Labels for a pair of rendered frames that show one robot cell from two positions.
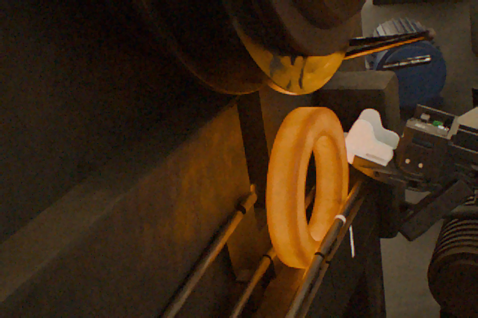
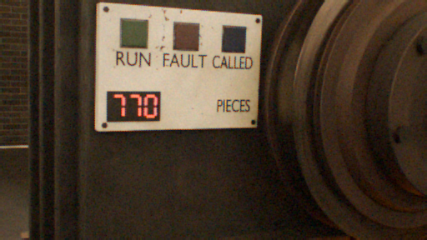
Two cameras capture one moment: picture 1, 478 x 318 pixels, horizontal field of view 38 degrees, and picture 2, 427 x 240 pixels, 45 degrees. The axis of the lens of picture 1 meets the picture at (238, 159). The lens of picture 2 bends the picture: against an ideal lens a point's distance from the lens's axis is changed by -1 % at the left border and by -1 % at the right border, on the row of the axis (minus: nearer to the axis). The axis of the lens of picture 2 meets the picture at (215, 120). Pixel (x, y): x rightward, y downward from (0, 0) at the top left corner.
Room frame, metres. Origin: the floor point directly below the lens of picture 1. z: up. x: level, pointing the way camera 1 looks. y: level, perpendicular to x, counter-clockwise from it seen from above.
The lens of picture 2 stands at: (-0.15, -0.32, 1.17)
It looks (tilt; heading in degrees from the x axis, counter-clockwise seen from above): 7 degrees down; 36
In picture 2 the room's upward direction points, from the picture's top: 2 degrees clockwise
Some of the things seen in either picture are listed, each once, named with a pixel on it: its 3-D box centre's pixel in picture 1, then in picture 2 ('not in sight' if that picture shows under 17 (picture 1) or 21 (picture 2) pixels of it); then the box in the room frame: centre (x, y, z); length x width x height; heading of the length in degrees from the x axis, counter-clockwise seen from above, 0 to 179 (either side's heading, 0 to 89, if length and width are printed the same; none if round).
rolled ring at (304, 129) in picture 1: (311, 187); not in sight; (0.70, -0.08, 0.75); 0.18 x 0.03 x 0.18; 151
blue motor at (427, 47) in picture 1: (401, 60); not in sight; (2.88, -0.78, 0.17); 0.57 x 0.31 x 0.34; 172
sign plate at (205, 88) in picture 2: not in sight; (183, 69); (0.45, 0.18, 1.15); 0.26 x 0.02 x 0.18; 152
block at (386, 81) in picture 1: (361, 155); not in sight; (0.91, -0.18, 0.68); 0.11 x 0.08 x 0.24; 62
